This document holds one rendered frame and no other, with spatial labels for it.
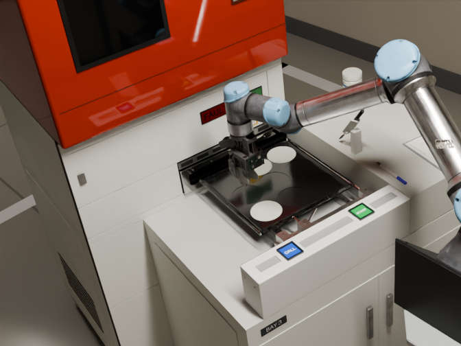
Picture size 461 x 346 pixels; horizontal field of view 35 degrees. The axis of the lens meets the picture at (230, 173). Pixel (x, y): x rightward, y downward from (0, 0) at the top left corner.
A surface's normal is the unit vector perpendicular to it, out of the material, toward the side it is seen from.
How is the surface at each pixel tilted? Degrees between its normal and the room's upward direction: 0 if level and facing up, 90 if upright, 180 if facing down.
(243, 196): 0
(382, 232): 90
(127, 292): 90
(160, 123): 90
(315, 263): 90
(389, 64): 42
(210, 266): 0
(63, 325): 0
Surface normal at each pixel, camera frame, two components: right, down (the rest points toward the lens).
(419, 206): 0.54, 0.44
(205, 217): -0.12, -0.80
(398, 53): -0.52, -0.26
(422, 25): -0.75, 0.46
